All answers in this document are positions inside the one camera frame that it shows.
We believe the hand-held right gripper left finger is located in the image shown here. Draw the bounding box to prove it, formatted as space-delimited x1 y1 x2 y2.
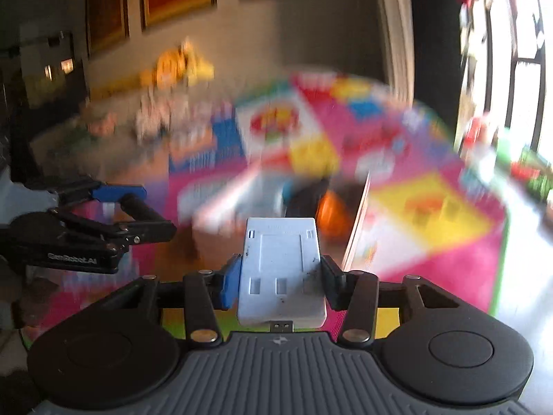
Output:
101 253 243 343

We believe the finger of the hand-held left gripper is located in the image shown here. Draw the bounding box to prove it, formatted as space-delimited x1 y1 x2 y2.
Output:
55 176 148 209
48 193 178 247

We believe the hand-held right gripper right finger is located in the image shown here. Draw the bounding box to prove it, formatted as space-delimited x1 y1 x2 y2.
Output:
320 254 474 343

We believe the white plastic device box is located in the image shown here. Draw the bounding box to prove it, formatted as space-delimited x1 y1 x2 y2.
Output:
235 217 327 333

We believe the pink cardboard box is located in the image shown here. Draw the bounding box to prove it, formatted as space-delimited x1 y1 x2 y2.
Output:
192 166 374 273

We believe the orange plush toy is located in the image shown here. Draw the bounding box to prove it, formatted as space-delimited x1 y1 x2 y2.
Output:
317 192 350 238

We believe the crumpled pink cloth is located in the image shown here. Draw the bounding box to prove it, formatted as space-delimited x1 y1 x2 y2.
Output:
134 93 191 143

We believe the black plush toy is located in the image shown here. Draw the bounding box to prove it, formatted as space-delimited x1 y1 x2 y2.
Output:
285 177 331 225

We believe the colourful printed blanket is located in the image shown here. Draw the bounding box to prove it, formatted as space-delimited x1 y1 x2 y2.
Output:
26 67 519 347

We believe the dark cabinet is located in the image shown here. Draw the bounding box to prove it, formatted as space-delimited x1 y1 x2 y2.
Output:
0 30 91 174

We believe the yellow monkey plush toy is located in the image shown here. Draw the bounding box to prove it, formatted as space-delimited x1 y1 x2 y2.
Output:
140 41 214 89

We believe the beige curtain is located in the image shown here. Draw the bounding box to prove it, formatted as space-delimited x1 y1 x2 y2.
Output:
374 0 415 104

